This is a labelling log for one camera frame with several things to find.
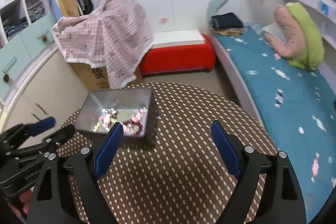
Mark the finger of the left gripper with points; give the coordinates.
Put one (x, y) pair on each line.
(34, 129)
(61, 136)

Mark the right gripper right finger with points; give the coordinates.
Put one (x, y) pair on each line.
(281, 200)

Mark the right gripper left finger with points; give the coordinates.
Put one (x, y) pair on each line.
(52, 200)

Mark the pink flower hair clip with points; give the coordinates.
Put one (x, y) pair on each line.
(105, 119)

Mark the pale jade pendant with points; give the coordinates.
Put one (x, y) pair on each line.
(125, 114)

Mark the pink charm earrings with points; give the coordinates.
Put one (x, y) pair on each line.
(139, 114)

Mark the operator hand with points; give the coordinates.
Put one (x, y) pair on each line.
(20, 204)

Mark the pearl earrings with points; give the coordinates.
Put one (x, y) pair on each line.
(112, 111)

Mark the brown cardboard box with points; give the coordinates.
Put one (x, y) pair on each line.
(93, 78)

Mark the grey metal tin box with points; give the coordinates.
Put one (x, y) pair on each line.
(132, 98)

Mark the mint green drawers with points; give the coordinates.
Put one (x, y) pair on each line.
(22, 49)

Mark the brown polka dot tablecloth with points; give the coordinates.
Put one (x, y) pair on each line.
(174, 174)

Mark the teal bed mattress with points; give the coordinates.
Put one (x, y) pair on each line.
(297, 111)

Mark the pink checkered cloth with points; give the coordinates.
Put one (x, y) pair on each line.
(116, 36)

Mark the red ottoman bench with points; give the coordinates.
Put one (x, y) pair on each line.
(179, 59)

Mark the green and pink quilt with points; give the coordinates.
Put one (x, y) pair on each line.
(295, 37)

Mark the white board on ottoman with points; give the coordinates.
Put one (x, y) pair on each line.
(177, 38)

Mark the folded dark clothes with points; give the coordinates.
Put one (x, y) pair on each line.
(225, 21)

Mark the cream cabinet with handles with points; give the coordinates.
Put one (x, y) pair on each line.
(51, 90)

